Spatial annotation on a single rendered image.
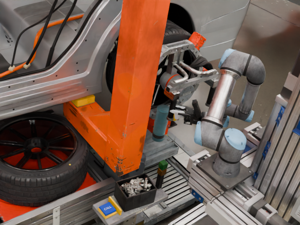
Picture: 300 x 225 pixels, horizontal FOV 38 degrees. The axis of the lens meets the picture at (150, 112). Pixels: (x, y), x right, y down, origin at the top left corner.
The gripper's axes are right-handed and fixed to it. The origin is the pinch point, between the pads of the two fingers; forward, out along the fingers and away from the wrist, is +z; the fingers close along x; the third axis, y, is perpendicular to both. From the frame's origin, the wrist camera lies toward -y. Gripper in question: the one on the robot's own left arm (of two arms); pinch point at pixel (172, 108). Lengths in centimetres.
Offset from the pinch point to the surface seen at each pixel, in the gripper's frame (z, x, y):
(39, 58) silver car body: 91, 22, -4
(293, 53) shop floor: -148, 293, 82
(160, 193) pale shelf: -2, -35, 38
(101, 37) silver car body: 50, 14, -31
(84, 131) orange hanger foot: 52, -7, 25
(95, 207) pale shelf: 33, -55, 38
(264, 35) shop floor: -116, 335, 82
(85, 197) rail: 41, -42, 47
